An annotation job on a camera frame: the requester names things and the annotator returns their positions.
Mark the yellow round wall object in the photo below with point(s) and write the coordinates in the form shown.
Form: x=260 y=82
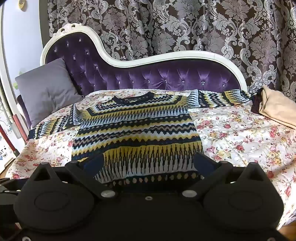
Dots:
x=23 y=4

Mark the white printed poster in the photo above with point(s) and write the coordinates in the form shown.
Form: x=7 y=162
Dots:
x=5 y=150

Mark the brown silver damask curtain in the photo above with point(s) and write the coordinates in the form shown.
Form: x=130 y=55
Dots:
x=185 y=23

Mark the yellow navy patterned knit sweater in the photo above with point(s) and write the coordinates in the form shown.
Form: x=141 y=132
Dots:
x=138 y=129

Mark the purple tufted sofa backrest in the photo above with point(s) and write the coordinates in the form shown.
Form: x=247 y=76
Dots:
x=161 y=74

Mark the floral quilted blanket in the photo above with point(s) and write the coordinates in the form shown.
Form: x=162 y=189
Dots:
x=242 y=139

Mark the beige cloth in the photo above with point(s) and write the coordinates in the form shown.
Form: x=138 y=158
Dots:
x=277 y=106

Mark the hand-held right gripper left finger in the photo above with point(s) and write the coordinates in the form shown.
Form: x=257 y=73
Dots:
x=95 y=165

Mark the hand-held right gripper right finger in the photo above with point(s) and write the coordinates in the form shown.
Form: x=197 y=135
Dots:
x=203 y=163

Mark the dark maroon cloth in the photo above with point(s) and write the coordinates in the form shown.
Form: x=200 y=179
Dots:
x=256 y=103

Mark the grey pillow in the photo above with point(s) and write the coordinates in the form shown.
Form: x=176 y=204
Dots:
x=46 y=92

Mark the red stick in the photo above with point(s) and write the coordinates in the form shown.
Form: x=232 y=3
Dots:
x=20 y=128

